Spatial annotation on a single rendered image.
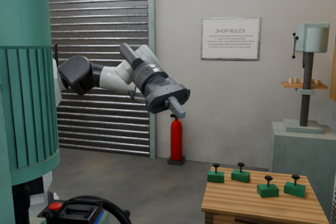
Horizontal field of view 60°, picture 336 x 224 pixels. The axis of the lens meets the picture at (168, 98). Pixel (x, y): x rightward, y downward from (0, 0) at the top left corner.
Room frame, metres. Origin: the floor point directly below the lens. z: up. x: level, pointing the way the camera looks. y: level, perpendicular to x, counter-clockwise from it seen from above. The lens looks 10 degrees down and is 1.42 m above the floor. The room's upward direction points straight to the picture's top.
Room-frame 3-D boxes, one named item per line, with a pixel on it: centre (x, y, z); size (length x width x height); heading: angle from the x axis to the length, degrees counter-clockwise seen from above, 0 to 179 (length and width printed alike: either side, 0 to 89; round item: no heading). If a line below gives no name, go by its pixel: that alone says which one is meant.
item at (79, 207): (0.69, 0.25, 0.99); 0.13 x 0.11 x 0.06; 82
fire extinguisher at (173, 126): (3.37, -0.10, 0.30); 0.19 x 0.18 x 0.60; 165
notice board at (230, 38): (3.30, -0.69, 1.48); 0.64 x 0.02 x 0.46; 75
